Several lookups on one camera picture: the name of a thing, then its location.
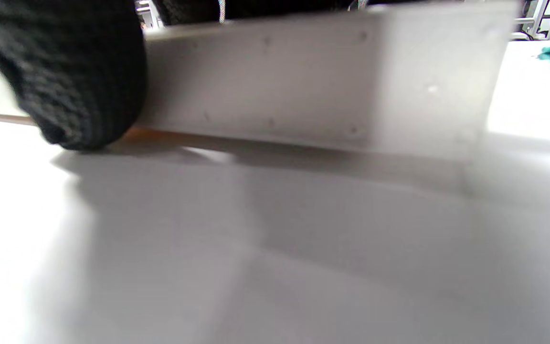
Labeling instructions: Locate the brown cardboard drawer box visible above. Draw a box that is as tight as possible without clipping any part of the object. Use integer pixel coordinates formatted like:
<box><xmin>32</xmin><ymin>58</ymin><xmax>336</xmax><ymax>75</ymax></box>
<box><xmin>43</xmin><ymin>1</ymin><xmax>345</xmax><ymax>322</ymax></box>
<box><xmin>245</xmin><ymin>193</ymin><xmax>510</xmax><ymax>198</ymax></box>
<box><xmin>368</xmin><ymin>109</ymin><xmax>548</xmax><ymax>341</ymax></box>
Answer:
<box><xmin>122</xmin><ymin>2</ymin><xmax>520</xmax><ymax>162</ymax></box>

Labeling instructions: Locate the person's right hand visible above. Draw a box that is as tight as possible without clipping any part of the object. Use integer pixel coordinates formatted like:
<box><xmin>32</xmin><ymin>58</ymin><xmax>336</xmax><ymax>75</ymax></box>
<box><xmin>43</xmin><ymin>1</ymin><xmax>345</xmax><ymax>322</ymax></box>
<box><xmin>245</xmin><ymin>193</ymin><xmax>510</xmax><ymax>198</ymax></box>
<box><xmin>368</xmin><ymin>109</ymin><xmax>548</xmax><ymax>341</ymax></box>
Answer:
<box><xmin>0</xmin><ymin>0</ymin><xmax>428</xmax><ymax>151</ymax></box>

